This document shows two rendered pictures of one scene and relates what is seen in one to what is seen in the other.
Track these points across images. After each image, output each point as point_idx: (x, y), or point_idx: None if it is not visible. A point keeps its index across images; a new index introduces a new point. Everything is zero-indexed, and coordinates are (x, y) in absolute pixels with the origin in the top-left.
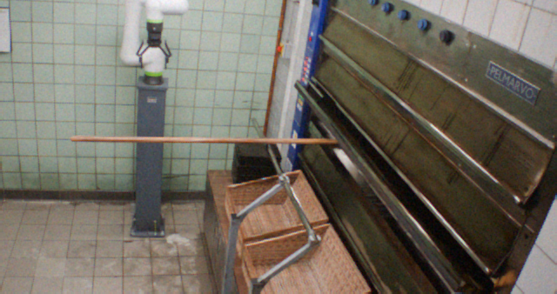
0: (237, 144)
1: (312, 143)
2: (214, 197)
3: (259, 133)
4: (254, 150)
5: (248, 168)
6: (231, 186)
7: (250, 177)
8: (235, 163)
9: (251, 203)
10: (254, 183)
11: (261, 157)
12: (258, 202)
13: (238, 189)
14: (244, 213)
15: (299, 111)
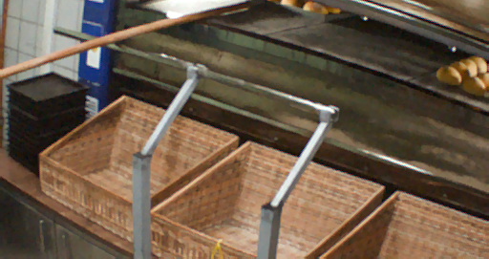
0: (18, 91)
1: (173, 24)
2: (18, 185)
3: (88, 36)
4: (44, 91)
5: (49, 119)
6: (45, 152)
7: (53, 135)
8: (22, 122)
9: (159, 126)
10: (71, 138)
11: (63, 94)
12: (169, 118)
13: (53, 155)
14: (154, 145)
15: (99, 4)
